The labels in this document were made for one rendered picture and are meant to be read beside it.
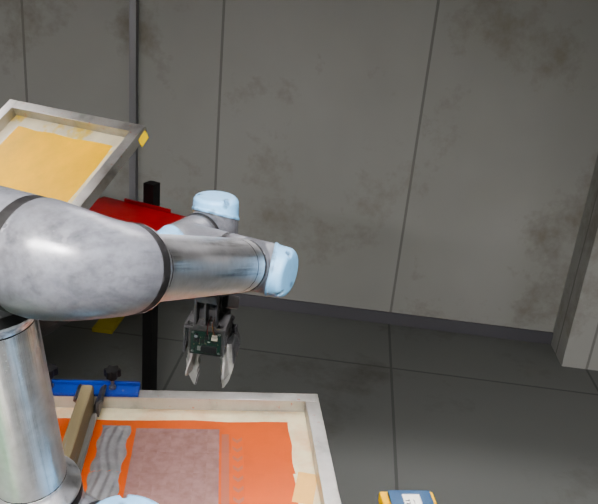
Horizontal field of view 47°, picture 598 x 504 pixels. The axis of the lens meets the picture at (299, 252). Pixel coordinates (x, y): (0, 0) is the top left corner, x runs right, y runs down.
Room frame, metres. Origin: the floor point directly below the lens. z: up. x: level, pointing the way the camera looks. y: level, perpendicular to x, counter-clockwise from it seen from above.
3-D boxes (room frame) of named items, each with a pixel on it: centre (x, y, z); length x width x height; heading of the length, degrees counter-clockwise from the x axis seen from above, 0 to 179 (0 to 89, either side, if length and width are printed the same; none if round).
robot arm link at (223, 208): (1.07, 0.14, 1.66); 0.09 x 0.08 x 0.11; 158
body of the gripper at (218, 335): (1.06, 0.14, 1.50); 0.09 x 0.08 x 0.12; 176
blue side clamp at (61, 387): (1.55, 0.54, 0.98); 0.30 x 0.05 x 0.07; 98
